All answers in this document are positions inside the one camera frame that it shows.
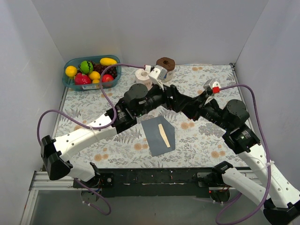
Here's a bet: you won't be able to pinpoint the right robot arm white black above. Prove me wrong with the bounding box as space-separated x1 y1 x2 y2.
182 96 300 225

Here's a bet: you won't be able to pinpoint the yellow lemon centre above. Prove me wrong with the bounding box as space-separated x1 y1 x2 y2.
88 71 101 81

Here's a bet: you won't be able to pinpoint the aluminium frame rail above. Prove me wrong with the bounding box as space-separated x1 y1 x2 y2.
21 172 255 225

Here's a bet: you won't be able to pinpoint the teal plastic fruit basket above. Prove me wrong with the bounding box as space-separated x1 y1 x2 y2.
62 55 121 91

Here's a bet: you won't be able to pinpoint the red apple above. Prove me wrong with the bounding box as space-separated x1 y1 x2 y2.
101 74 114 83

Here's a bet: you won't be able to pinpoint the white toilet paper roll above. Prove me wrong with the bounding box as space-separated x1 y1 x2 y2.
135 68 152 90

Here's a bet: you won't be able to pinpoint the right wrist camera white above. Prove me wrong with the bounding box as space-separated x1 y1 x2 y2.
203 79 221 105

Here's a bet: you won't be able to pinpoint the yellow lemon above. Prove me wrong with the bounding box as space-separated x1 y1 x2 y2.
88 71 101 81
65 66 78 79

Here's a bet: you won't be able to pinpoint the yellow lemon left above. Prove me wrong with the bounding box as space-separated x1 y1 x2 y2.
65 66 78 79

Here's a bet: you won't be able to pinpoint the yellow mango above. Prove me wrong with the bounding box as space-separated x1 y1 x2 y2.
99 57 118 67

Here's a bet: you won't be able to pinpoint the grey envelope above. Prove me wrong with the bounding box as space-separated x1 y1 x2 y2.
142 116 176 157

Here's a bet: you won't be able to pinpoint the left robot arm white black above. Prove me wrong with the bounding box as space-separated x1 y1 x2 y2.
41 84 191 188

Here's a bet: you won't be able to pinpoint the green watermelon ball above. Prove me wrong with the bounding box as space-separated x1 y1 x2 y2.
79 60 93 75

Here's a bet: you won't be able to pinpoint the brown toilet paper roll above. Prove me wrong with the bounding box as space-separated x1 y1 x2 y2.
156 57 175 83

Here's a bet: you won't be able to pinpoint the dark purple grapes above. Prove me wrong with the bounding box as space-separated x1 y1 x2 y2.
89 60 118 79

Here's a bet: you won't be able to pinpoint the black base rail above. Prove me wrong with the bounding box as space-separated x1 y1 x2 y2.
73 167 229 198

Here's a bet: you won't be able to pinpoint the cream letter paper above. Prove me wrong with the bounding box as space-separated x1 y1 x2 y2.
158 124 171 148

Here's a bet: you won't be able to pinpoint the pink dragon fruit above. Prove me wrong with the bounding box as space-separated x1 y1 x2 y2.
74 73 92 85

